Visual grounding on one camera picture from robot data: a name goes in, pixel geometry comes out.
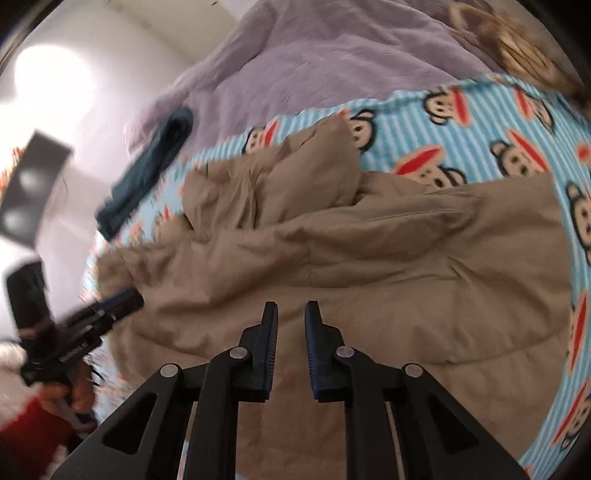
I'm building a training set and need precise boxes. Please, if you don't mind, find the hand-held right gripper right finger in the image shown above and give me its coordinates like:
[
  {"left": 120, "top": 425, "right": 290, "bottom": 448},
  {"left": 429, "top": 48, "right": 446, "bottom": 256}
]
[{"left": 304, "top": 300, "right": 529, "bottom": 480}]

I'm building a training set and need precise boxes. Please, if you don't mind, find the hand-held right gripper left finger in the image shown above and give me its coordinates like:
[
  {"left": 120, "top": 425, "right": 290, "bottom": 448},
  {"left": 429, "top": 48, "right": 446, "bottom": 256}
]
[{"left": 51, "top": 301, "right": 280, "bottom": 480}]

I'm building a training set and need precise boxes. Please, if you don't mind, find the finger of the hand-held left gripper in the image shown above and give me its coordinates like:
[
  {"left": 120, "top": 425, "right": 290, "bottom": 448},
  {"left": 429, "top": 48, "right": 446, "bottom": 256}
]
[
  {"left": 95, "top": 287, "right": 145, "bottom": 321},
  {"left": 69, "top": 310, "right": 116, "bottom": 339}
]

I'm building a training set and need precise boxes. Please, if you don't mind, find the tan puffer jacket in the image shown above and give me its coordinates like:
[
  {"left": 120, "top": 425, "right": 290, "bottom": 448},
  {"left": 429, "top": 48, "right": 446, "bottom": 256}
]
[{"left": 95, "top": 115, "right": 575, "bottom": 480}]

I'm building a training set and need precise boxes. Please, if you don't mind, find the person's left forearm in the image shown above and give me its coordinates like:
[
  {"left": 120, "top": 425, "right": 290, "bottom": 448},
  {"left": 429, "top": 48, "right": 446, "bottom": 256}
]
[{"left": 0, "top": 394, "right": 95, "bottom": 480}]

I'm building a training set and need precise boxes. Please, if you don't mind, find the person's left hand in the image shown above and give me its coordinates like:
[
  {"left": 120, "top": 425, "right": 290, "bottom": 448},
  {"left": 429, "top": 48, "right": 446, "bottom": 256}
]
[{"left": 41, "top": 357, "right": 98, "bottom": 416}]

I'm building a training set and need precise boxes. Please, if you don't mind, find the dark chair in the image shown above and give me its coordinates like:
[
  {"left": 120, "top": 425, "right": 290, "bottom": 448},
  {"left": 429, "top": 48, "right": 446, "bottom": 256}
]
[{"left": 4, "top": 261, "right": 55, "bottom": 344}]

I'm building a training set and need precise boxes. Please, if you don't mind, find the dark teal folded cloth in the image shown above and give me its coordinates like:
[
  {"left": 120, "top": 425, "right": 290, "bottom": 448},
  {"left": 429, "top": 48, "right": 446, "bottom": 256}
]
[{"left": 95, "top": 107, "right": 195, "bottom": 241}]

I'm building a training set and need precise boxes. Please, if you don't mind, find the black flat screen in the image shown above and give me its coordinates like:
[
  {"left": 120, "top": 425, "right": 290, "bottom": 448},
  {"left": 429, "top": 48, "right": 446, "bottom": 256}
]
[{"left": 0, "top": 131, "right": 75, "bottom": 247}]

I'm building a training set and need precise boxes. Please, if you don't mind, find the monkey print striped blanket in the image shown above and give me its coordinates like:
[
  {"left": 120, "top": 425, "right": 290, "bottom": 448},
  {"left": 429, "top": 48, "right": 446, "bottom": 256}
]
[{"left": 78, "top": 74, "right": 591, "bottom": 480}]

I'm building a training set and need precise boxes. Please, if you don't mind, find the purple fleece duvet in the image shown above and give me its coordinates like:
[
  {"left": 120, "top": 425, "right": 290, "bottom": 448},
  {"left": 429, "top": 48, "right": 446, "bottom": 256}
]
[{"left": 122, "top": 0, "right": 506, "bottom": 155}]

